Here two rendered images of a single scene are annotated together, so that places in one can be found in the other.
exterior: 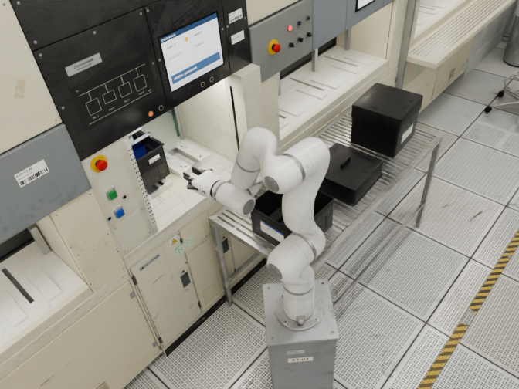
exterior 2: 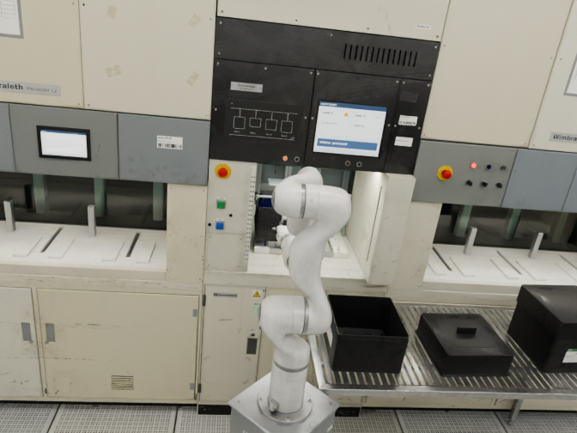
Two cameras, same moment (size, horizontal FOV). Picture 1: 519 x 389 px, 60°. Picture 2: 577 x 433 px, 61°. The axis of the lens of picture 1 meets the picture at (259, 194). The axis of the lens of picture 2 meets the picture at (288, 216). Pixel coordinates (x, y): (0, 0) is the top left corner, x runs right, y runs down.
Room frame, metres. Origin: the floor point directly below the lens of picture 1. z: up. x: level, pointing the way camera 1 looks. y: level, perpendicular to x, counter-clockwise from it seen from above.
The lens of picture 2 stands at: (-0.10, -0.85, 2.02)
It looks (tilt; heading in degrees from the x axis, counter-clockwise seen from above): 23 degrees down; 37
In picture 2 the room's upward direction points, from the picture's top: 7 degrees clockwise
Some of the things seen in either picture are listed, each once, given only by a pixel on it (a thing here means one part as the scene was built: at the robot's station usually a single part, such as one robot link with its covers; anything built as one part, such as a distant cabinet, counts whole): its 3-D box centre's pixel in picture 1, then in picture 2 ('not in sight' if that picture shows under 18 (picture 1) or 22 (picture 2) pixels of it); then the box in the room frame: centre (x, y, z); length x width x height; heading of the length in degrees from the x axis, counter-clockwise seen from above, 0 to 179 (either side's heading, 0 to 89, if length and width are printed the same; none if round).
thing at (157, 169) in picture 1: (134, 158); (277, 211); (1.71, 0.57, 1.06); 0.24 x 0.20 x 0.32; 134
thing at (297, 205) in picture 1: (303, 207); (314, 263); (1.02, -0.14, 1.31); 0.16 x 0.12 x 0.50; 133
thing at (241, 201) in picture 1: (236, 198); (294, 253); (1.22, 0.09, 1.19); 0.13 x 0.09 x 0.08; 45
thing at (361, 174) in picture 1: (344, 170); (463, 339); (1.75, -0.45, 0.83); 0.29 x 0.29 x 0.13; 47
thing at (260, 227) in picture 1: (292, 214); (362, 332); (1.44, -0.14, 0.85); 0.28 x 0.28 x 0.17; 44
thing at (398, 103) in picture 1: (385, 120); (561, 327); (2.08, -0.74, 0.89); 0.29 x 0.29 x 0.25; 48
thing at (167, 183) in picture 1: (143, 184); (274, 240); (1.71, 0.57, 0.89); 0.22 x 0.21 x 0.04; 44
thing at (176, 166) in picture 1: (184, 157); (324, 244); (1.90, 0.38, 0.89); 0.22 x 0.21 x 0.04; 44
